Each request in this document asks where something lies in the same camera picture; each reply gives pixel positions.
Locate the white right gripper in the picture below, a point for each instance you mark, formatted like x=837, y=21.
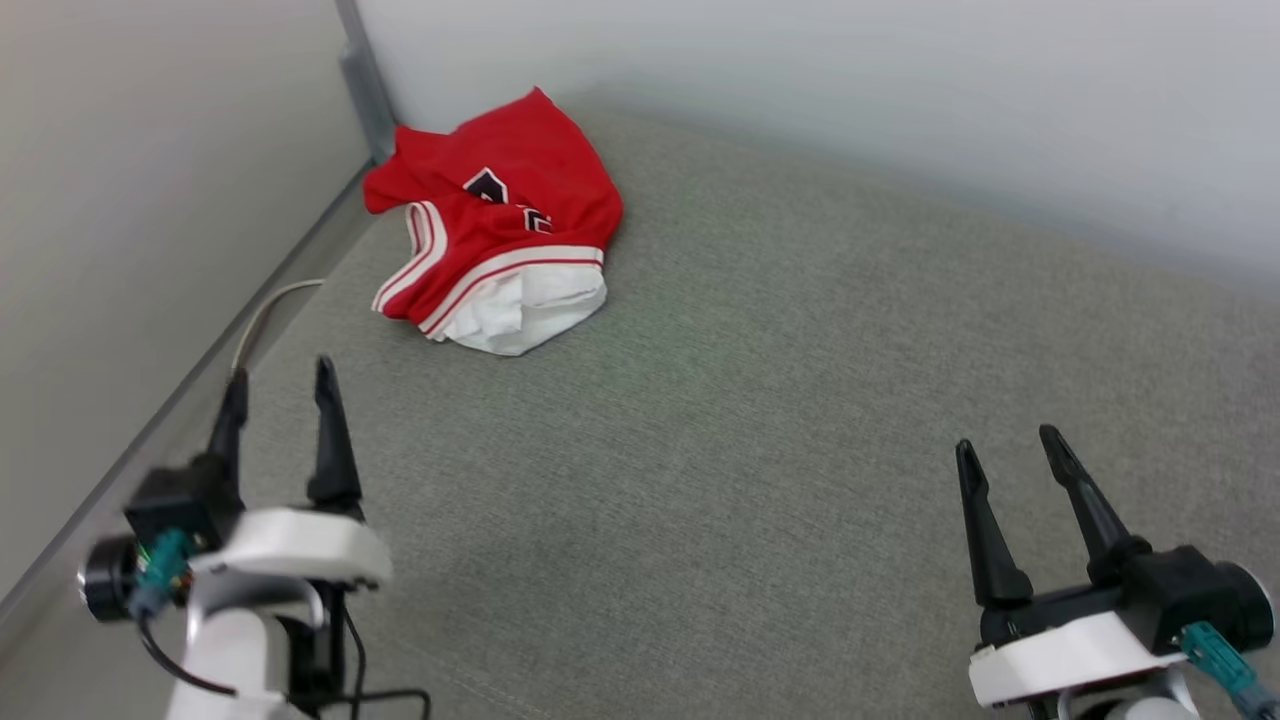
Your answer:
x=1070, y=650

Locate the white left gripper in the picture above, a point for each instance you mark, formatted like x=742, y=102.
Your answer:
x=300, y=545

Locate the red and white basketball jersey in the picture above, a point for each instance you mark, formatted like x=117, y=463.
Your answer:
x=520, y=150

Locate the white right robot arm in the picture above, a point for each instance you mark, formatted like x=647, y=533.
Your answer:
x=1140, y=708

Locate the grey fabric sofa cushion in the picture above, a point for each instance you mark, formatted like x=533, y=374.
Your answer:
x=750, y=450

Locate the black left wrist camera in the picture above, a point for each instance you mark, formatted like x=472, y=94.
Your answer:
x=175, y=505

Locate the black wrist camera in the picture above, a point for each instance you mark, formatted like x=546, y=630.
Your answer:
x=1190, y=590
x=175, y=505

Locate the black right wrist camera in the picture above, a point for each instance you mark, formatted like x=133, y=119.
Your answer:
x=1190, y=590

